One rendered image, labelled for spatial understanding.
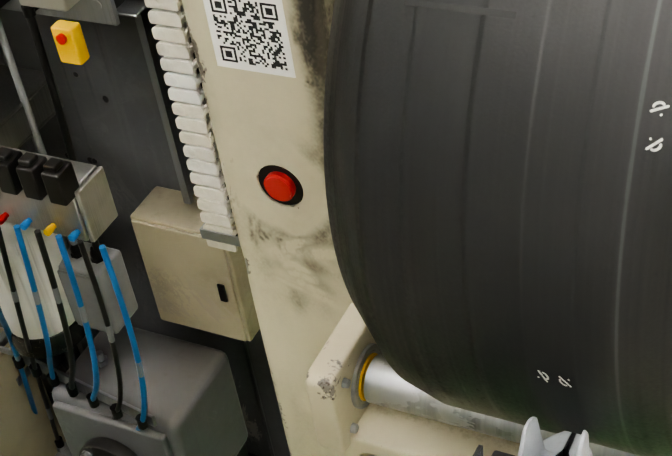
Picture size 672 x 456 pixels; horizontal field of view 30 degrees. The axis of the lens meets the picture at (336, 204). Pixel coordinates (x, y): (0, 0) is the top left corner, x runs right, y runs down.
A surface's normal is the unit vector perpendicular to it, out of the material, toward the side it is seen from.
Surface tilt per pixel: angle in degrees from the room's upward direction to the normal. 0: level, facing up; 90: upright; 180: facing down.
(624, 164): 67
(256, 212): 90
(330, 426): 90
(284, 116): 90
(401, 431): 0
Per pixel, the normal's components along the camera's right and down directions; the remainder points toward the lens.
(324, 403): -0.43, 0.62
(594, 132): -0.44, 0.20
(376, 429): -0.13, -0.77
